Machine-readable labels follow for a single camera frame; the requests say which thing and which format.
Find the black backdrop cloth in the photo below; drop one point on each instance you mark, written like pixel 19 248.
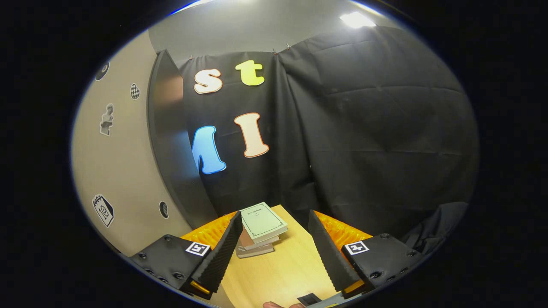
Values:
pixel 385 128

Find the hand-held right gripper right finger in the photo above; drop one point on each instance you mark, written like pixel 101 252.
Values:
pixel 329 252

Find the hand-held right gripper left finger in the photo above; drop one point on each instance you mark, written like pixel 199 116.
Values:
pixel 222 252

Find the grey cabinet door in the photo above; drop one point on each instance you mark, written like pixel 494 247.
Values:
pixel 124 171

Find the ceiling light panel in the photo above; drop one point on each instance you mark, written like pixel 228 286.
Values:
pixel 357 19

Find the brown book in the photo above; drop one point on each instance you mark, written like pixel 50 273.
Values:
pixel 257 243

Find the dark grey cabinet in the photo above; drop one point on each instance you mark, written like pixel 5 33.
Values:
pixel 171 141

